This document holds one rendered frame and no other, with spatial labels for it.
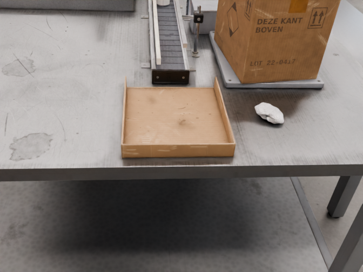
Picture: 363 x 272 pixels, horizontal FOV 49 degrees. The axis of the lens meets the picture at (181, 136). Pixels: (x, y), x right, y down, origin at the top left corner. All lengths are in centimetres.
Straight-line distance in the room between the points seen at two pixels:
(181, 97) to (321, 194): 121
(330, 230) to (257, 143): 107
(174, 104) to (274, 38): 33
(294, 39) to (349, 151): 34
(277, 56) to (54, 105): 63
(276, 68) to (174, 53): 31
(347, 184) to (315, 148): 88
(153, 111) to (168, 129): 8
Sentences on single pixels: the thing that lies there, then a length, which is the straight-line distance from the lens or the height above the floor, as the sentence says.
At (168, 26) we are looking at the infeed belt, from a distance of 142.
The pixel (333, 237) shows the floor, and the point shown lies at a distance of 198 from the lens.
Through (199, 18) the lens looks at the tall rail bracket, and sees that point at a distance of 129.
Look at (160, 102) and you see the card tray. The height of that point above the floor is 83.
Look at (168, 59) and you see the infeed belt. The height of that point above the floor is 88.
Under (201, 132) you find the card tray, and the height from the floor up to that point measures 83.
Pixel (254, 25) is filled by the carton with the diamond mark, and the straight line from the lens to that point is 110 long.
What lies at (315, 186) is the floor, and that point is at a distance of 218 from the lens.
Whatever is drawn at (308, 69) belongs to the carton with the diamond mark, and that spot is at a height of 89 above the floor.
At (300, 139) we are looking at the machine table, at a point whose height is 83.
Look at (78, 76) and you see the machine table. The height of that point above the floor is 83.
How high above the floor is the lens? 144
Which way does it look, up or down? 39 degrees down
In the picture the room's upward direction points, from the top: 4 degrees clockwise
